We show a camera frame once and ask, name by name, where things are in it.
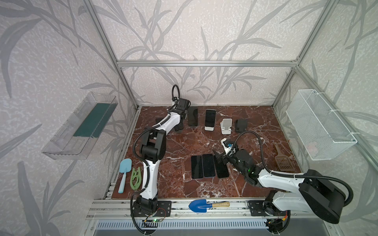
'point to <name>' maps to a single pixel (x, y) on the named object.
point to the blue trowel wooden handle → (200, 205)
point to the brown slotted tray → (283, 162)
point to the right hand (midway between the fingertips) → (220, 144)
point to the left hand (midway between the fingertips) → (176, 112)
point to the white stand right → (226, 125)
